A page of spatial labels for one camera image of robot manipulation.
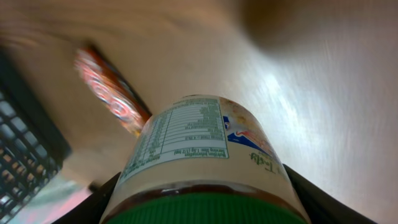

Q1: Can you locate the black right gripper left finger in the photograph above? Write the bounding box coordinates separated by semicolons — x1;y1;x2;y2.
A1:
53;172;121;224

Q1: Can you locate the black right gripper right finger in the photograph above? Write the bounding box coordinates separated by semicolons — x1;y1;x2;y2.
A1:
284;164;376;224

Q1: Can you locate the red Top chocolate bar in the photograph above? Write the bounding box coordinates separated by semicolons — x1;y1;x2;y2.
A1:
75;44;152;136

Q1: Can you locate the green lid jar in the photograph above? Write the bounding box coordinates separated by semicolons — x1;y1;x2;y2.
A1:
100;95;310;223

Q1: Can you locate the grey plastic mesh basket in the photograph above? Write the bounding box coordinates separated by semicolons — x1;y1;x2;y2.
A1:
1;52;71;223

